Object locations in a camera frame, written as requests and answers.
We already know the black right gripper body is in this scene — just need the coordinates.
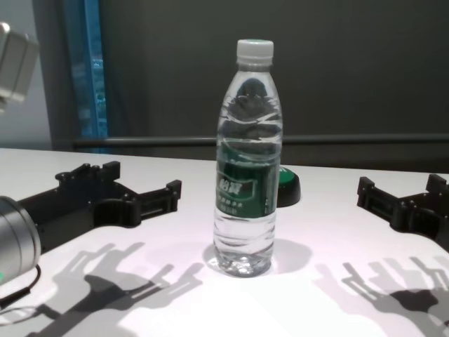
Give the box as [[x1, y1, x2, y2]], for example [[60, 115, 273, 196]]
[[395, 192, 449, 254]]

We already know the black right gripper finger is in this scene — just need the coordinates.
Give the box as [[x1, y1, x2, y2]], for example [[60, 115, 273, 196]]
[[356, 176, 403, 230], [425, 173, 449, 200]]

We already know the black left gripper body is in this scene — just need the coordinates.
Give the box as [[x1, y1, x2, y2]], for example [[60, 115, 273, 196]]
[[17, 181, 142, 254]]

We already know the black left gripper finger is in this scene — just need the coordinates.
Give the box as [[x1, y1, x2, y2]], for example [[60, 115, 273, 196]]
[[54, 160, 123, 191], [130, 178, 183, 226]]

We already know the clear water bottle green label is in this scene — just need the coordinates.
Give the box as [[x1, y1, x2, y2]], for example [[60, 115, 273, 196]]
[[212, 39, 283, 278]]

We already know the blue vertical window strip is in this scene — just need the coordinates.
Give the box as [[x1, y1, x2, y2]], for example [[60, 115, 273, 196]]
[[68, 0, 110, 155]]

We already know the green YES button black base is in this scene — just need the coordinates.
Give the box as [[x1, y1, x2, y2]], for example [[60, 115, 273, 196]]
[[275, 166, 302, 209]]

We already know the grey horizontal rail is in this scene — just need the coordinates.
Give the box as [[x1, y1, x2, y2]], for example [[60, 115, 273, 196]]
[[72, 134, 449, 151]]

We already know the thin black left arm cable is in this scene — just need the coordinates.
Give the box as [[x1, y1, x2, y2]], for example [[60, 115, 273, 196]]
[[0, 263, 42, 310]]

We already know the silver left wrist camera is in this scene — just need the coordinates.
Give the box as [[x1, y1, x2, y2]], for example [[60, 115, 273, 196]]
[[0, 22, 40, 114]]

